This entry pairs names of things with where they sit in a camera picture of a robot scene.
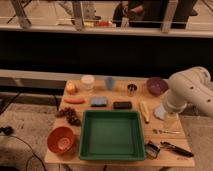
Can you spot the green plastic tray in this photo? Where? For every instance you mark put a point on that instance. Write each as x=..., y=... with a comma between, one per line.
x=112, y=135

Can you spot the dark grape bunch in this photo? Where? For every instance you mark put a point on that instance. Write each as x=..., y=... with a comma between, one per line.
x=70, y=115

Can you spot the black handled peeler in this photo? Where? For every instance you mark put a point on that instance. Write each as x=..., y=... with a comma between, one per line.
x=176, y=149

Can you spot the yellow banana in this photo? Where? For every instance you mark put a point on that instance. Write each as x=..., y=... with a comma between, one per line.
x=145, y=111

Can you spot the wooden table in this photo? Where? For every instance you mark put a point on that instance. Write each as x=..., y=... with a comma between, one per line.
x=119, y=93

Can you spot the person in dark clothes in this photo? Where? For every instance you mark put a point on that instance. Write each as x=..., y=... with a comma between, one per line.
x=150, y=13

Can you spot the white lidded container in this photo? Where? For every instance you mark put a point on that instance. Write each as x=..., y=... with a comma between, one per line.
x=88, y=82

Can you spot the blue plastic cup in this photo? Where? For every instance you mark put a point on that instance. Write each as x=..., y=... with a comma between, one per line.
x=109, y=83

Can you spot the black rectangular block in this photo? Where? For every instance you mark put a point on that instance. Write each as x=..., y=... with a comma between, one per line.
x=122, y=105

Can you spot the small metal cup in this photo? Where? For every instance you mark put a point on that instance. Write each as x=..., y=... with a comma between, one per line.
x=131, y=89

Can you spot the blue sponge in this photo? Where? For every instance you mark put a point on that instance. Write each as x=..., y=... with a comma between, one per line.
x=98, y=102

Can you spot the purple bowl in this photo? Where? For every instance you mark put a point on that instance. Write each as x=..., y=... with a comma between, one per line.
x=156, y=86

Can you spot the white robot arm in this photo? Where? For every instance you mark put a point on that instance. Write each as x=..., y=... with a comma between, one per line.
x=189, y=86

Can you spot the yellow red apple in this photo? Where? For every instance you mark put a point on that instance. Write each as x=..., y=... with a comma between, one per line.
x=71, y=88

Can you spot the orange bowl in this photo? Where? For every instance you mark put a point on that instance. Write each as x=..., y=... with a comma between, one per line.
x=60, y=140

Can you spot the orange carrot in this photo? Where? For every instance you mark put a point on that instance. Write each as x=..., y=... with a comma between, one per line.
x=74, y=100

